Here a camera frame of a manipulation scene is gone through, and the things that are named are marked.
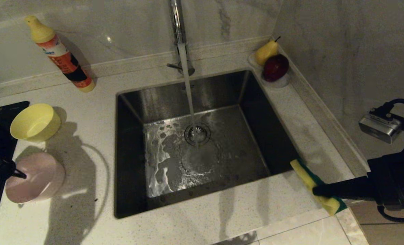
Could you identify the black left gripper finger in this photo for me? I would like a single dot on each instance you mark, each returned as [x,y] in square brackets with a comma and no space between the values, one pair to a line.
[19,174]

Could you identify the chrome faucet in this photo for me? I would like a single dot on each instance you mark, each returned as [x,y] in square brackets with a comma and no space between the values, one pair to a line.
[176,23]

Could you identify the metal sink drain strainer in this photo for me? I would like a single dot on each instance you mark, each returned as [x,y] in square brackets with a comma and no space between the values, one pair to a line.
[203,131]

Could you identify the stainless steel sink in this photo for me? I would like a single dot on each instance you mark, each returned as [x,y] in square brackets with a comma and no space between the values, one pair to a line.
[243,136]

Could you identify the orange dish soap bottle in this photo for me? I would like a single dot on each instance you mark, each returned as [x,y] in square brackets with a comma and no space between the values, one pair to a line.
[64,58]

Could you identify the running water stream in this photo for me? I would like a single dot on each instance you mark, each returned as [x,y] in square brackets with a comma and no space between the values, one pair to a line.
[188,88]

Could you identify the small white dish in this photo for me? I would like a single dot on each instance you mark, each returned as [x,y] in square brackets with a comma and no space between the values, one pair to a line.
[279,85]

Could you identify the yellow pear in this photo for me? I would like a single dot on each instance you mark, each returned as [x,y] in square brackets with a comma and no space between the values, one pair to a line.
[265,52]

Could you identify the black induction cooktop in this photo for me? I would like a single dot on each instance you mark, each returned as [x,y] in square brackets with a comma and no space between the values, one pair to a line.
[1,115]

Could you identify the beige wooden cabinet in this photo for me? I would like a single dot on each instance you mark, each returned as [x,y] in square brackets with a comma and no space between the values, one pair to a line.
[389,228]

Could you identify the yellow plastic bowl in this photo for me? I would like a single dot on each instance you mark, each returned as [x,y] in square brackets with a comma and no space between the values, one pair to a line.
[35,124]

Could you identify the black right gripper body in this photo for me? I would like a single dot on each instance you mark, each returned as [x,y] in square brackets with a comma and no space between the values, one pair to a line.
[398,180]

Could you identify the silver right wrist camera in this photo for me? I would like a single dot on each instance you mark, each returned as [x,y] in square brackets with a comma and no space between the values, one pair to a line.
[381,126]

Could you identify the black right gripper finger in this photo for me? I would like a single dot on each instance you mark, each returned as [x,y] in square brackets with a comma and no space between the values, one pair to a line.
[345,190]

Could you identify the green and yellow sponge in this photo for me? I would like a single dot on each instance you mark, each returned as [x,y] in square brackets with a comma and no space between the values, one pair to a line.
[302,173]

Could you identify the dark red apple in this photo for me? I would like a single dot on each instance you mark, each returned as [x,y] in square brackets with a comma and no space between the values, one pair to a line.
[275,68]

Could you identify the pink plastic bowl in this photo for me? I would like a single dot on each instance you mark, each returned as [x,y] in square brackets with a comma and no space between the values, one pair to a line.
[42,180]

